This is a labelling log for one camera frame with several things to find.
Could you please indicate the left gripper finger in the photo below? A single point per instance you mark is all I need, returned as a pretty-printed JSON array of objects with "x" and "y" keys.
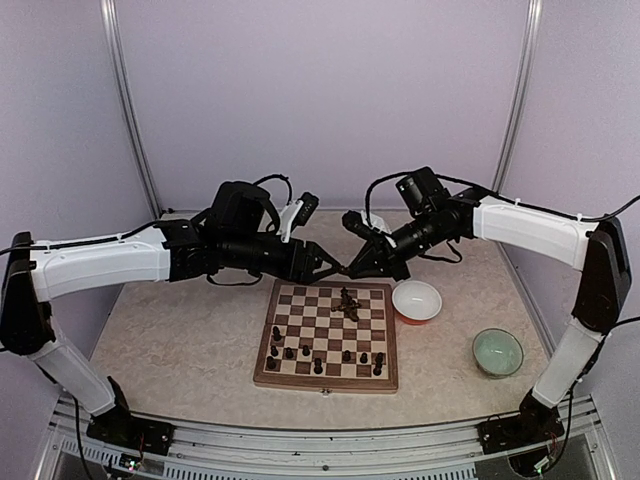
[
  {"x": 320, "y": 275},
  {"x": 325, "y": 262}
]

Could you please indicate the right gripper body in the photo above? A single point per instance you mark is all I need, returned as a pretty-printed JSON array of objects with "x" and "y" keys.
[{"x": 398, "y": 266}]

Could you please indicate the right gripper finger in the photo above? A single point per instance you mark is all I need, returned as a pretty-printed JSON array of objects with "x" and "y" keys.
[
  {"x": 366, "y": 260},
  {"x": 358, "y": 273}
]

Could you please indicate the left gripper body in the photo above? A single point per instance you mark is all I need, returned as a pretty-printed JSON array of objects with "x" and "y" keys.
[{"x": 297, "y": 274}]

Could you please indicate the dark rook corner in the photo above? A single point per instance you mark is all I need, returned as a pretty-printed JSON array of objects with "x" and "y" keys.
[{"x": 377, "y": 369}]

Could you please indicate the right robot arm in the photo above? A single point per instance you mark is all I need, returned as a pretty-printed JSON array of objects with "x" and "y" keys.
[{"x": 595, "y": 247}]

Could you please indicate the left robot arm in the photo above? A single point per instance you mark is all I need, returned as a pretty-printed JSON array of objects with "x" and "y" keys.
[{"x": 240, "y": 230}]

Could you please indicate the wooden chess board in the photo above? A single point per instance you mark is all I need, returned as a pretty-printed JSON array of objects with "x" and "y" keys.
[{"x": 304, "y": 317}]

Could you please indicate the white and orange bowl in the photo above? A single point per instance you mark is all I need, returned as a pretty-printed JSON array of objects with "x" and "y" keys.
[{"x": 416, "y": 302}]

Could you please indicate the green glass bowl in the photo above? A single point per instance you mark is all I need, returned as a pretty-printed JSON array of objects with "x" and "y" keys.
[{"x": 497, "y": 352}]

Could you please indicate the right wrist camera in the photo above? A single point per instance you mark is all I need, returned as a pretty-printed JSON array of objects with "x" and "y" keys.
[{"x": 365, "y": 226}]

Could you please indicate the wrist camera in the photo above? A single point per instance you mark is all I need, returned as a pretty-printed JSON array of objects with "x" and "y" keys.
[
  {"x": 365, "y": 226},
  {"x": 296, "y": 214}
]

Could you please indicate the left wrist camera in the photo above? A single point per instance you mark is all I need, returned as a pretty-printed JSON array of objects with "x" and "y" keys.
[{"x": 296, "y": 214}]

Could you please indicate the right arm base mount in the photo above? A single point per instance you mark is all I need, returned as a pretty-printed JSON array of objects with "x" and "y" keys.
[{"x": 534, "y": 423}]

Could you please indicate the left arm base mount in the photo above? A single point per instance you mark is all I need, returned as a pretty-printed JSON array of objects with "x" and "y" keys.
[{"x": 120, "y": 427}]

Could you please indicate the right aluminium post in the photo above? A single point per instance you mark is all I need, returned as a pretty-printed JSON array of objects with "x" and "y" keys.
[{"x": 519, "y": 97}]

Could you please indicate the aluminium post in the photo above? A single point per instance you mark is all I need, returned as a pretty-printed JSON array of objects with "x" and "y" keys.
[
  {"x": 519, "y": 97},
  {"x": 116, "y": 51}
]

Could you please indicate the aluminium front rail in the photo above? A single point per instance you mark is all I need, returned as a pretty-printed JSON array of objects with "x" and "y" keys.
[{"x": 450, "y": 450}]

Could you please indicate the left aluminium post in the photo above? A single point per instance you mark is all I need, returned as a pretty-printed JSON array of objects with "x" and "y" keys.
[{"x": 116, "y": 51}]

